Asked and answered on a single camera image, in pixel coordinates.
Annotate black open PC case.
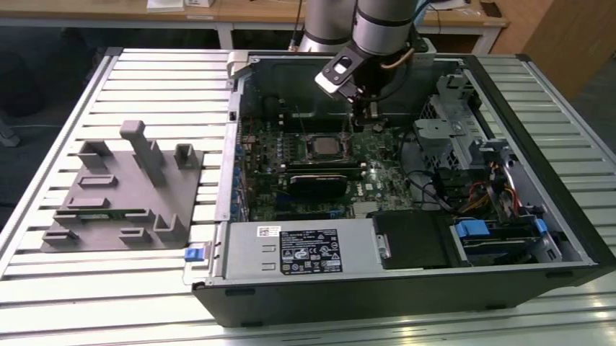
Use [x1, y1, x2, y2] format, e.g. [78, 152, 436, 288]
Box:
[191, 50, 616, 329]

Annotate yellow wire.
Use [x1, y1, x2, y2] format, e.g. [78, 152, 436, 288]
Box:
[463, 190, 492, 214]

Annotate wooden cabinet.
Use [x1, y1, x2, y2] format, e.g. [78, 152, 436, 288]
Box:
[493, 0, 616, 100]

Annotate hard disk in blue carrier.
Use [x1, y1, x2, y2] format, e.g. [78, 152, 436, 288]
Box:
[449, 218, 543, 267]

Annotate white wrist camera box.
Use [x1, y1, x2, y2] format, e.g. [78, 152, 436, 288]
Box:
[314, 53, 361, 97]

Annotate thin wire locking lever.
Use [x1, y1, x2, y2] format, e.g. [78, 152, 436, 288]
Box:
[294, 105, 310, 140]

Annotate silver finned heatsink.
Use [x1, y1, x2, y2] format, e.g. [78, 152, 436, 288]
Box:
[353, 201, 381, 218]

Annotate silver metal drive cage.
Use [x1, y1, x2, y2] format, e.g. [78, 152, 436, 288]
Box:
[412, 70, 491, 172]

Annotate green RAM stick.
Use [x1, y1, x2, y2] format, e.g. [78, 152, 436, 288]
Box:
[76, 210, 129, 221]

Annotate grey case handle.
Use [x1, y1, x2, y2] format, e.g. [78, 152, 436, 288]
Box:
[226, 51, 253, 79]

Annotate wooden desk white legs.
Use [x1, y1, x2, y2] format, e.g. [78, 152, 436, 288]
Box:
[0, 0, 511, 51]

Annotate silver power supply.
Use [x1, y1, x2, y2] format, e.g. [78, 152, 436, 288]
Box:
[222, 218, 386, 281]

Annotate grey chair foot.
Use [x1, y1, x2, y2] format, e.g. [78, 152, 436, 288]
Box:
[0, 110, 22, 148]

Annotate CPU socket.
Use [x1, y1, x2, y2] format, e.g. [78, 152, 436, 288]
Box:
[298, 133, 357, 163]

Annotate green motherboard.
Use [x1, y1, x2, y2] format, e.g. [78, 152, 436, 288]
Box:
[238, 115, 420, 223]

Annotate white flat box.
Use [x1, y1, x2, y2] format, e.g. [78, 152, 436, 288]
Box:
[146, 0, 185, 12]

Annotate thick black wire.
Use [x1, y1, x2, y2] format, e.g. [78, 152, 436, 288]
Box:
[407, 171, 455, 213]

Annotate grey parts rack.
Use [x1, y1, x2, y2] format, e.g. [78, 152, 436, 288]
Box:
[38, 120, 207, 254]

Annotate silver CPU green board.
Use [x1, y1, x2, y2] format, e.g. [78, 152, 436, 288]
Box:
[310, 138, 348, 156]

